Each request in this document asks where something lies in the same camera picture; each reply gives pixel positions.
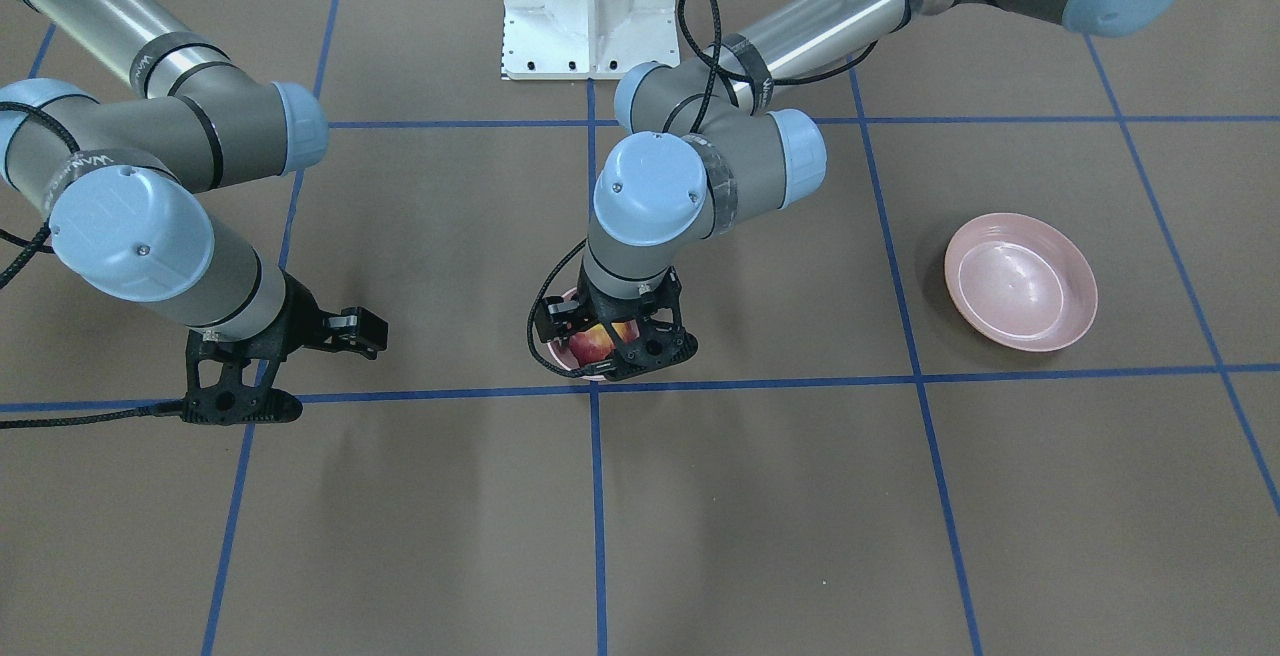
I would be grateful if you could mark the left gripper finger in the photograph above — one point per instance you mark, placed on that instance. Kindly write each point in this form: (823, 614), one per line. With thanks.
(612, 368)
(563, 316)

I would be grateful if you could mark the pink plate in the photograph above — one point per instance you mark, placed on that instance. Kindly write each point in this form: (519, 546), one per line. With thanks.
(1020, 282)

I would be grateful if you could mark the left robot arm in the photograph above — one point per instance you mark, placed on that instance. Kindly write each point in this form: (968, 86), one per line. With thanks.
(704, 149)

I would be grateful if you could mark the red apple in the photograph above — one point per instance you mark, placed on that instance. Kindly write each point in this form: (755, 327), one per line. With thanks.
(595, 344)

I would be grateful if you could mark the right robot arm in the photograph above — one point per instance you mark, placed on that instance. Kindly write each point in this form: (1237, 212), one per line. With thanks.
(118, 183)

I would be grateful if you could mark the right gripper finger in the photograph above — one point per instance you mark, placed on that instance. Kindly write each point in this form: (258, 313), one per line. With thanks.
(355, 330)

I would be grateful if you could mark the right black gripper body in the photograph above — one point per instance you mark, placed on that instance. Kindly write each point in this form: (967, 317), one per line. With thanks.
(290, 315)

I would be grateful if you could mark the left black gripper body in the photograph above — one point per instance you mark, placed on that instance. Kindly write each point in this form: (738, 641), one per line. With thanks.
(560, 315)

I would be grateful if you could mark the white camera mast base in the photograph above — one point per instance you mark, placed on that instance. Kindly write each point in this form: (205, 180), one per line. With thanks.
(585, 39)

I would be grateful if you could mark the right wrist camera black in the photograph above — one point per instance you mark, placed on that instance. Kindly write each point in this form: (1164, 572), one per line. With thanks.
(231, 383)

